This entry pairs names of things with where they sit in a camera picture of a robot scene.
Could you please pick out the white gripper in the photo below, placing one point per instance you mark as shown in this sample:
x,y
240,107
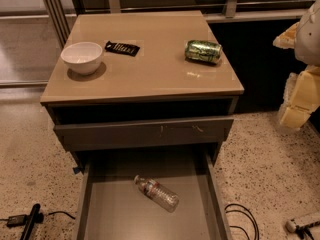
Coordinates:
x,y
309,39

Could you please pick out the clear plastic water bottle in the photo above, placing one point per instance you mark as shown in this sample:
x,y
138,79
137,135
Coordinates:
x,y
158,193

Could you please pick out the grey drawer cabinet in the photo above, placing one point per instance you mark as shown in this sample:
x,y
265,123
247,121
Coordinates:
x,y
159,83

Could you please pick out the grey top drawer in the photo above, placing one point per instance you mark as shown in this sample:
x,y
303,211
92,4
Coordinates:
x,y
146,133

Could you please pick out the open grey middle drawer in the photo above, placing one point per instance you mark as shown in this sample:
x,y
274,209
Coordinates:
x,y
112,208

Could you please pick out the green soda can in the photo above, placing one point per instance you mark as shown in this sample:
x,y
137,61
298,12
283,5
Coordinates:
x,y
204,51

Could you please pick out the white power strip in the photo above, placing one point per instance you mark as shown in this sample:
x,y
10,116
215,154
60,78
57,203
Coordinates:
x,y
306,221

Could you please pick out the black snack packet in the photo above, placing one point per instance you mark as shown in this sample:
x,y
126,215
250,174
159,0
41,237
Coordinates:
x,y
122,48

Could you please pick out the white ceramic bowl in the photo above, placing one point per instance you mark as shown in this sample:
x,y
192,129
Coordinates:
x,y
83,58

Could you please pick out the blue tape piece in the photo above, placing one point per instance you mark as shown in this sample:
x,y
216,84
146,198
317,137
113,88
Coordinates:
x,y
76,170

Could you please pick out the black bar on floor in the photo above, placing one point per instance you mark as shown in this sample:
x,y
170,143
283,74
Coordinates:
x,y
35,216

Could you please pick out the black power adapter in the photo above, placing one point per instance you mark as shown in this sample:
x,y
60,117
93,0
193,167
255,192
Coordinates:
x,y
16,220

